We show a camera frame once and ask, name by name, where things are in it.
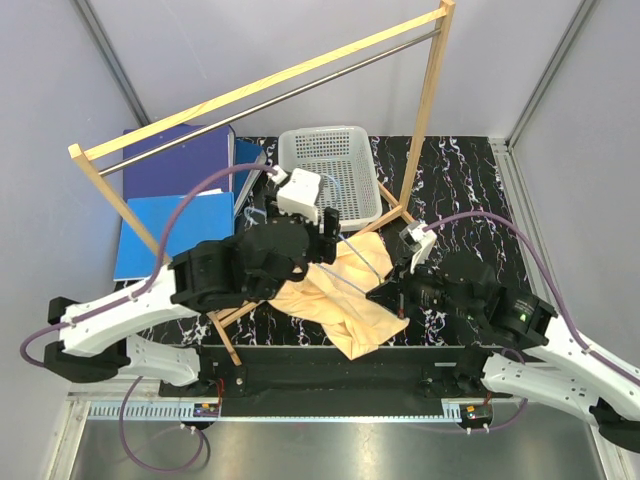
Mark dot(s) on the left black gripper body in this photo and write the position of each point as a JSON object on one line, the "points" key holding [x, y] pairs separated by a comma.
{"points": [[321, 249]]}

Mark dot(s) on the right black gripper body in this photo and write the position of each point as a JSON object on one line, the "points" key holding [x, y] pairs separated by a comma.
{"points": [[421, 288]]}

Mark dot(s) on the light blue wire hanger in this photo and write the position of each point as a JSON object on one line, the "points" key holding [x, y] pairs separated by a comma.
{"points": [[362, 261]]}

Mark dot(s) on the beige t shirt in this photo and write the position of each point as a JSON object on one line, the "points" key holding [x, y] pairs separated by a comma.
{"points": [[353, 324]]}

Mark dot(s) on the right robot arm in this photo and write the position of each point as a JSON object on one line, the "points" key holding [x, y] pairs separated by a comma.
{"points": [[577, 383]]}

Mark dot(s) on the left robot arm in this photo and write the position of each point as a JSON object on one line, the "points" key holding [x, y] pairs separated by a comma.
{"points": [[99, 340]]}

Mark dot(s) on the white plastic basket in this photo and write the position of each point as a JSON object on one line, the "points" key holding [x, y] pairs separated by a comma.
{"points": [[342, 156]]}

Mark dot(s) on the black marbled table mat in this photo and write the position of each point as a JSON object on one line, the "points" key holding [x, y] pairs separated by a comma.
{"points": [[455, 174]]}

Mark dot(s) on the blue upright binder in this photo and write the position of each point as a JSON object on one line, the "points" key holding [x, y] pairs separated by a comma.
{"points": [[246, 153]]}

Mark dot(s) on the wooden clothes rack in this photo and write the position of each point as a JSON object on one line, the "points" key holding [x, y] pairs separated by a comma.
{"points": [[442, 19]]}

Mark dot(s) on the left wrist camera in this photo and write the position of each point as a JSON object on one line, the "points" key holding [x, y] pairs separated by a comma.
{"points": [[298, 192]]}

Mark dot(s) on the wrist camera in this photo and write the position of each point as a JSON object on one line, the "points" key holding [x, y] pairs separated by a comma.
{"points": [[420, 241], [298, 192]]}

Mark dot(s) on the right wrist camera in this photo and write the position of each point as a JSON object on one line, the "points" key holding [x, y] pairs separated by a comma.
{"points": [[420, 241]]}

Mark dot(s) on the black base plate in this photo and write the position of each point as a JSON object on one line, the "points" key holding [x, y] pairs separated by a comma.
{"points": [[442, 372]]}

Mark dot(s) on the purple ring binder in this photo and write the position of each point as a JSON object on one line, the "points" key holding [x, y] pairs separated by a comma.
{"points": [[177, 170]]}

